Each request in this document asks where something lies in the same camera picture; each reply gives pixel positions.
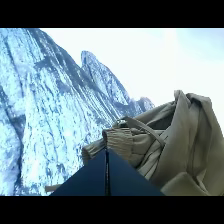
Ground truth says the beige garment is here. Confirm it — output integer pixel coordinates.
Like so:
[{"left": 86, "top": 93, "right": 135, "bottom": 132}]
[{"left": 44, "top": 89, "right": 224, "bottom": 197}]

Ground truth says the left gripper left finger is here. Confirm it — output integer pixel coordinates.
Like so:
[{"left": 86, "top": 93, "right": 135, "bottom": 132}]
[{"left": 50, "top": 148, "right": 108, "bottom": 197}]

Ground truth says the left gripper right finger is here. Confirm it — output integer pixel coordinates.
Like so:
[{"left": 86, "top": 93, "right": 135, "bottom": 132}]
[{"left": 108, "top": 148, "right": 165, "bottom": 197}]

